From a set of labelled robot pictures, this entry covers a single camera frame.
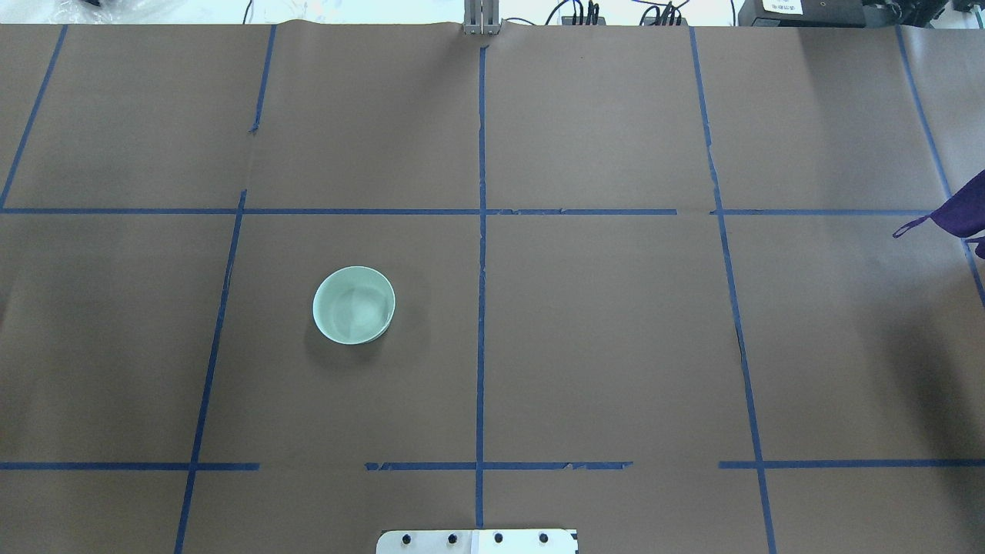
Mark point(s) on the aluminium frame post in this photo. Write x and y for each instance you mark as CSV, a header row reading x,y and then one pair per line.
x,y
481,17

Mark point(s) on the purple microfiber cloth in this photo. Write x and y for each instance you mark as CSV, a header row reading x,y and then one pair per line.
x,y
962,215

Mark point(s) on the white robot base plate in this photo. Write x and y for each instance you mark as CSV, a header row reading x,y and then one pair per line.
x,y
478,541

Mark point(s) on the light green bowl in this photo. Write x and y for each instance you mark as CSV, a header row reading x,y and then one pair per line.
x,y
354,305

